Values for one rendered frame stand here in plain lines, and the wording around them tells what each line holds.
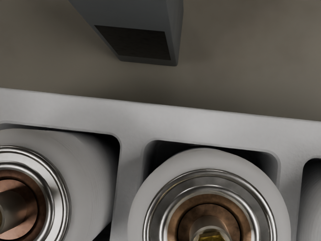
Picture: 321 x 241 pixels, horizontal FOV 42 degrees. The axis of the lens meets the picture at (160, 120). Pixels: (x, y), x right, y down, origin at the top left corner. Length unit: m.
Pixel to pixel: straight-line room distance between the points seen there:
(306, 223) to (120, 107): 0.16
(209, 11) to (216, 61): 0.06
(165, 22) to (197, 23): 0.20
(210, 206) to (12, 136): 0.12
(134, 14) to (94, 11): 0.03
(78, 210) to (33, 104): 0.11
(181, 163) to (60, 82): 0.30
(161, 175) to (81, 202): 0.05
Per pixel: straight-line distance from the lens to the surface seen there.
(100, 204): 0.29
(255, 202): 0.25
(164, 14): 0.30
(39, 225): 0.26
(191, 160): 0.25
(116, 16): 0.32
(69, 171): 0.25
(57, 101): 0.33
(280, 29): 0.52
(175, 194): 0.24
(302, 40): 0.52
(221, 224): 0.23
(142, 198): 0.25
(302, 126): 0.32
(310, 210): 0.32
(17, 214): 0.25
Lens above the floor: 0.49
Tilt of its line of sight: 85 degrees down
